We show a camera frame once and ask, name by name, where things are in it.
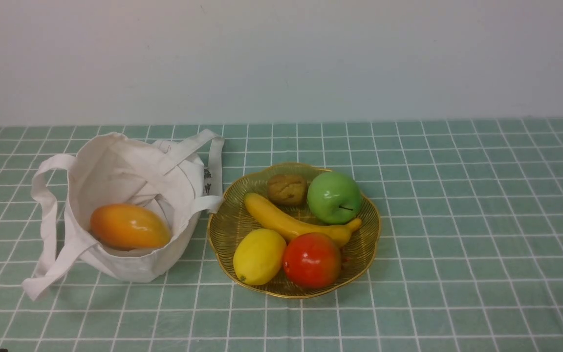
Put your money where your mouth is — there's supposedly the white cloth tote bag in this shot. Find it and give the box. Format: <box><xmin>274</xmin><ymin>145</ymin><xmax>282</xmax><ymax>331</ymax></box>
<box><xmin>22</xmin><ymin>129</ymin><xmax>225</xmax><ymax>300</ymax></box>

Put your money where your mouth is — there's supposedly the orange yellow mango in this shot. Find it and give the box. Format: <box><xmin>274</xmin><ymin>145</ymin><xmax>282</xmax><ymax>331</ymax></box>
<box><xmin>90</xmin><ymin>203</ymin><xmax>172</xmax><ymax>250</ymax></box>

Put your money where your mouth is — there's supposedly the brown kiwi fruit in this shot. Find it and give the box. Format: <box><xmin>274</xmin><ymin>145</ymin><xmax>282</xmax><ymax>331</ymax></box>
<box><xmin>267</xmin><ymin>174</ymin><xmax>308</xmax><ymax>206</ymax></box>

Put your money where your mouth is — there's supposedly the yellow banana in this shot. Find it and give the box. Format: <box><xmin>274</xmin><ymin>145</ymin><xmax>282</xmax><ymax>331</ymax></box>
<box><xmin>244</xmin><ymin>193</ymin><xmax>362</xmax><ymax>248</ymax></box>

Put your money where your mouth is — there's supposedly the green apple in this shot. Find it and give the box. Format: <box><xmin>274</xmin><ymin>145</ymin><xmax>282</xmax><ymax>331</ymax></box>
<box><xmin>307</xmin><ymin>171</ymin><xmax>363</xmax><ymax>224</ymax></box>

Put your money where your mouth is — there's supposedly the yellow lemon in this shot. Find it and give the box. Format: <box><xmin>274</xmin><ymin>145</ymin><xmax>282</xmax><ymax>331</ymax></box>
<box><xmin>233</xmin><ymin>229</ymin><xmax>286</xmax><ymax>286</ymax></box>

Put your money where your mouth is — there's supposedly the gold wire fruit basket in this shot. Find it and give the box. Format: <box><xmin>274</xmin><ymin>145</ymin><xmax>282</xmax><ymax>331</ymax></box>
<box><xmin>207</xmin><ymin>162</ymin><xmax>382</xmax><ymax>299</ymax></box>

